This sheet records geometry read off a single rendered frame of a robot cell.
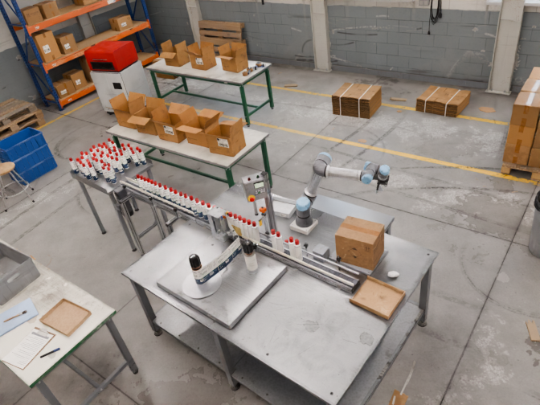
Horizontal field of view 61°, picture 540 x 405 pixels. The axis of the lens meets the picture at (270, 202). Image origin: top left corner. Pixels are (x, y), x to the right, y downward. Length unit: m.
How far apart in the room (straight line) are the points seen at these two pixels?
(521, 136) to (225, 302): 3.98
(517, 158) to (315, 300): 3.53
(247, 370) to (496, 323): 2.15
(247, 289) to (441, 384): 1.68
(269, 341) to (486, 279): 2.39
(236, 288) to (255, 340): 0.48
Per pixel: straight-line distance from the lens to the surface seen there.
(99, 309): 3.93
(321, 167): 3.59
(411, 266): 3.66
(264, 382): 3.81
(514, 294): 4.76
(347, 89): 7.68
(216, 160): 5.28
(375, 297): 3.43
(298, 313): 3.36
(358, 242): 3.43
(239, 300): 3.45
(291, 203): 4.29
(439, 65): 8.46
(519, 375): 4.24
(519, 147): 6.08
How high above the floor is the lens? 3.41
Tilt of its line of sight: 36 degrees down
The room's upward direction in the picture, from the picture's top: 10 degrees counter-clockwise
